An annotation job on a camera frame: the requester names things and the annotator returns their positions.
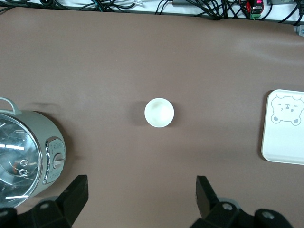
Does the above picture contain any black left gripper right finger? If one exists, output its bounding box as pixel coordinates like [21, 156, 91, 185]
[190, 175, 293, 228]

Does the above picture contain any black cable tangle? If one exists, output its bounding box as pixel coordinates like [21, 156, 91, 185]
[190, 0, 239, 21]

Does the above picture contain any cream tray with bear print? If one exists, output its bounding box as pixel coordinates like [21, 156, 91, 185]
[260, 89, 304, 165]

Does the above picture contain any brown table mat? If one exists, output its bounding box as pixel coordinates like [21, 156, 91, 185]
[0, 6, 304, 228]

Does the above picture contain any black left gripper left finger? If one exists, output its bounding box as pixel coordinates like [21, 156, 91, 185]
[0, 175, 89, 228]

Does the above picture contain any grey electric cooking pot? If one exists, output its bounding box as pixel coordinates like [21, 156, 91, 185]
[0, 96, 67, 209]

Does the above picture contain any green cable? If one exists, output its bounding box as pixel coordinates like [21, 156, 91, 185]
[93, 0, 105, 12]

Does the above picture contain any red green circuit board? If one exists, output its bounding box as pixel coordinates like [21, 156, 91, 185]
[246, 0, 265, 20]

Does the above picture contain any metal table edge bracket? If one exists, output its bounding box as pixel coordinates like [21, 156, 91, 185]
[294, 23, 304, 38]

